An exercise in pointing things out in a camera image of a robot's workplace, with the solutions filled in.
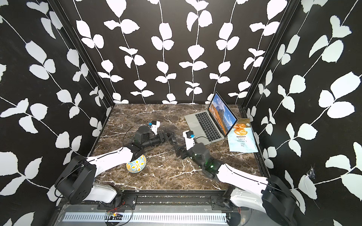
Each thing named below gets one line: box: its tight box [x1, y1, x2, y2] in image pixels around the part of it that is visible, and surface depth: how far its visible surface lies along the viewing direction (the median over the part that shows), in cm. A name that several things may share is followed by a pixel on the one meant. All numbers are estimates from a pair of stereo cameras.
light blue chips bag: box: [227, 118, 259, 154], surface depth 100 cm
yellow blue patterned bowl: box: [125, 154, 147, 174], surface depth 87 cm
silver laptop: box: [184, 90, 239, 146], surface depth 106 cm
